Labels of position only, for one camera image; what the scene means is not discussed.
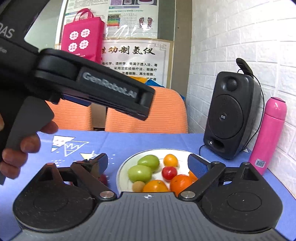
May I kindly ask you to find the large green fruit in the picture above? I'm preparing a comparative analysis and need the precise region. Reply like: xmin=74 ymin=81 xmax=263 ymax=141
xmin=127 ymin=165 xmax=152 ymax=183

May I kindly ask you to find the big orange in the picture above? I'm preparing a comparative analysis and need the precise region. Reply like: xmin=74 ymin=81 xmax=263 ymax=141
xmin=142 ymin=180 xmax=170 ymax=192

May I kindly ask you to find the person's left hand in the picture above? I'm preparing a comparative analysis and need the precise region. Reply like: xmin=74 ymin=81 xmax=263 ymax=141
xmin=0 ymin=114 xmax=59 ymax=179

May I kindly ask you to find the dark red plum front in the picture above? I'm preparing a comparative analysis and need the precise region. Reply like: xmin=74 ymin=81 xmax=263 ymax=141
xmin=98 ymin=174 xmax=108 ymax=186

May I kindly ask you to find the red-orange tangerine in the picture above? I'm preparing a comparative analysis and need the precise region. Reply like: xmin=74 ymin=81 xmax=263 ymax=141
xmin=170 ymin=174 xmax=193 ymax=197

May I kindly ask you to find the blue patterned tablecloth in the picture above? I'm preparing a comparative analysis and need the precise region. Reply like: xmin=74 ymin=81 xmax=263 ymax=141
xmin=1 ymin=130 xmax=295 ymax=240

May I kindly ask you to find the small red fruit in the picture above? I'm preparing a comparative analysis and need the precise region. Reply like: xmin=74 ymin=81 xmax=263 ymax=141
xmin=162 ymin=166 xmax=178 ymax=181

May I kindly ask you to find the small kumquat in plate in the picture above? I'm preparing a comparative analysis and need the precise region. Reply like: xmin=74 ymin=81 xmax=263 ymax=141
xmin=163 ymin=154 xmax=179 ymax=167

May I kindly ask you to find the white oval plate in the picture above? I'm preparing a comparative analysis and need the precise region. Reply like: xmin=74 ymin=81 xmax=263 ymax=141
xmin=116 ymin=148 xmax=209 ymax=195

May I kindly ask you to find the left orange chair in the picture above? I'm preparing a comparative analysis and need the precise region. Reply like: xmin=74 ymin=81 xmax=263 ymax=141
xmin=47 ymin=100 xmax=93 ymax=131

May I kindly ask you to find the orange chair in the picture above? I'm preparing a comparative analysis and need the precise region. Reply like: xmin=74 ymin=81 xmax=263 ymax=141
xmin=47 ymin=100 xmax=93 ymax=131
xmin=105 ymin=86 xmax=188 ymax=134

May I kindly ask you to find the brown longan front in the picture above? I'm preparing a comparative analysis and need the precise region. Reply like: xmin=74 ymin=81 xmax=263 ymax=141
xmin=132 ymin=181 xmax=145 ymax=192

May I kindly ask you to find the green fruit in plate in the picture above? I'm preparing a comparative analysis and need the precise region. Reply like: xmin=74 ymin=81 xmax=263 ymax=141
xmin=137 ymin=155 xmax=159 ymax=172

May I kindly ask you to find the brown paper bag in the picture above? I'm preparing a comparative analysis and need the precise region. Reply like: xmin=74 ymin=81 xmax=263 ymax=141
xmin=91 ymin=103 xmax=107 ymax=131

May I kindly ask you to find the pink thermos bottle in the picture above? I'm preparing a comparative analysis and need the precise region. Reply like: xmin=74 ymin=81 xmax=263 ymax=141
xmin=249 ymin=97 xmax=287 ymax=175

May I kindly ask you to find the black speaker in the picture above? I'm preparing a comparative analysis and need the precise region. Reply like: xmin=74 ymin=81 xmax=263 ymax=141
xmin=203 ymin=71 xmax=261 ymax=160

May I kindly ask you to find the magenta tote bag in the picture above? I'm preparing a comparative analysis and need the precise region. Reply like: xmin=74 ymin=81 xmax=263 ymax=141
xmin=61 ymin=8 xmax=105 ymax=63

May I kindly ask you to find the right orange chair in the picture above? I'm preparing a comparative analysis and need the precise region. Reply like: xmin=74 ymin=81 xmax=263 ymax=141
xmin=105 ymin=86 xmax=188 ymax=134

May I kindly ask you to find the yellow plastic bag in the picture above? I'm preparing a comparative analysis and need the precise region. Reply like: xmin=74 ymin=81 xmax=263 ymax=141
xmin=131 ymin=76 xmax=147 ymax=83

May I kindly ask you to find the black microphone on speaker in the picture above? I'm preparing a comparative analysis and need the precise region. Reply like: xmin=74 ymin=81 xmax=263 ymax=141
xmin=236 ymin=58 xmax=254 ymax=78

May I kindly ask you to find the framed chinese poster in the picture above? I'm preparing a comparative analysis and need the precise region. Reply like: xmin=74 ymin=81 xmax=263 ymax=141
xmin=102 ymin=38 xmax=174 ymax=88

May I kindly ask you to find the upper wall poster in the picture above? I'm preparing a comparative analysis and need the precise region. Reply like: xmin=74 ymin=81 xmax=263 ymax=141
xmin=59 ymin=0 xmax=159 ymax=39

